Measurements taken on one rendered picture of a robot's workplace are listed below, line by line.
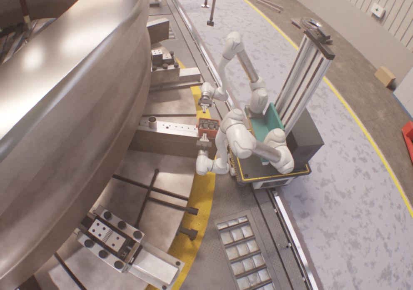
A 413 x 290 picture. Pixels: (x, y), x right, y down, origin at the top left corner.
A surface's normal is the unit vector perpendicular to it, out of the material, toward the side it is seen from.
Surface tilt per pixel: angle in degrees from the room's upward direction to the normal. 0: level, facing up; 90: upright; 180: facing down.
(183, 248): 0
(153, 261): 0
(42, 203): 56
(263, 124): 0
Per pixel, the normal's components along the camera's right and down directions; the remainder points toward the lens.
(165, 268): 0.13, -0.60
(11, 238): 0.73, 0.12
